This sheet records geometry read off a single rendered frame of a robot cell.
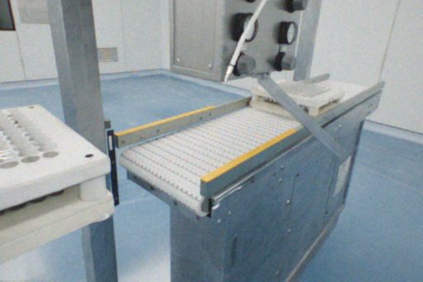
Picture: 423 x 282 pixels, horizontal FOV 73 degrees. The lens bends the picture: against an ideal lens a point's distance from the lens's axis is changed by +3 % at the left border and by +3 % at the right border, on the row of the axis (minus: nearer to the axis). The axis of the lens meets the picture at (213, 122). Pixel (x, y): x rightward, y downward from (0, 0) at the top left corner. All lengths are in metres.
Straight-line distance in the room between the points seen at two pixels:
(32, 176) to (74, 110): 0.34
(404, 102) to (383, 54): 0.57
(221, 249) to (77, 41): 0.55
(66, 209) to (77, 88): 0.33
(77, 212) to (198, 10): 0.28
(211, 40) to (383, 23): 3.40
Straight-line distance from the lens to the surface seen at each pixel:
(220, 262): 0.77
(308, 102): 0.91
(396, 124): 3.78
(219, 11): 0.38
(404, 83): 3.69
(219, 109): 0.89
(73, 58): 0.61
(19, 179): 0.30
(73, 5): 0.61
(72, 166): 0.31
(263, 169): 0.64
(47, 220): 0.32
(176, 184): 0.55
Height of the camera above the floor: 1.15
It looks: 20 degrees down
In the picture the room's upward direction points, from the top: 3 degrees clockwise
